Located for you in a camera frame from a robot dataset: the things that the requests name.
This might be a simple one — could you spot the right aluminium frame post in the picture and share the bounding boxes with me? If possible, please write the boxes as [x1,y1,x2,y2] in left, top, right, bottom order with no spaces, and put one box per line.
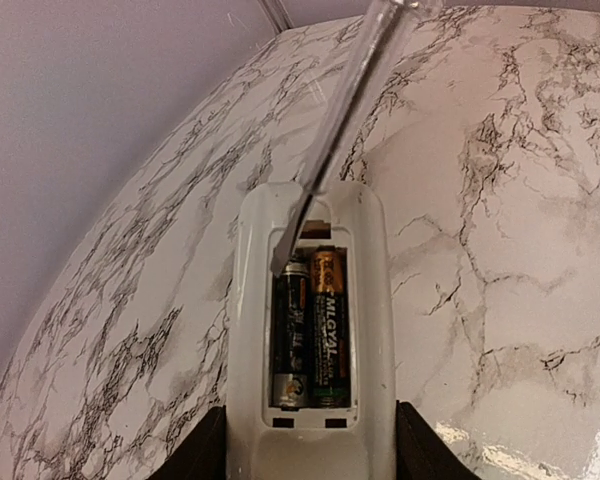
[257,0,294,34]

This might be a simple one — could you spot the white remote control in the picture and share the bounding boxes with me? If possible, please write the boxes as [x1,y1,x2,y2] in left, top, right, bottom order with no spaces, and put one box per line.
[226,182,396,479]

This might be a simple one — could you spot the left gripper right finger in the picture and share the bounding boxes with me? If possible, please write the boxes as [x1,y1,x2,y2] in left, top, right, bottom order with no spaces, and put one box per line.
[396,402,475,480]

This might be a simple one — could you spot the silver battery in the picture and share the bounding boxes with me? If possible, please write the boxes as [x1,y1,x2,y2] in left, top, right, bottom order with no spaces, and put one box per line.
[270,1,444,276]

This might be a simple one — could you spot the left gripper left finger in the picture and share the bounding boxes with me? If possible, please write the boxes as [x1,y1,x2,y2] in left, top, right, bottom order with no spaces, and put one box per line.
[154,406,227,480]

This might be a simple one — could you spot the gold black AA battery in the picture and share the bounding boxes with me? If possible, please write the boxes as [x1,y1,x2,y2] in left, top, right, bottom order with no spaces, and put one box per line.
[310,246,351,408]

